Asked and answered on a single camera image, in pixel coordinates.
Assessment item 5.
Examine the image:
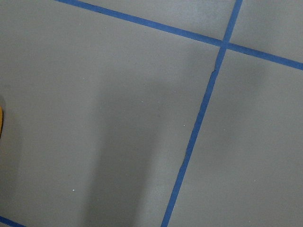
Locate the yellow corn cob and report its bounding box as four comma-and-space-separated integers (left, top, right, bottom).
0, 106, 4, 138

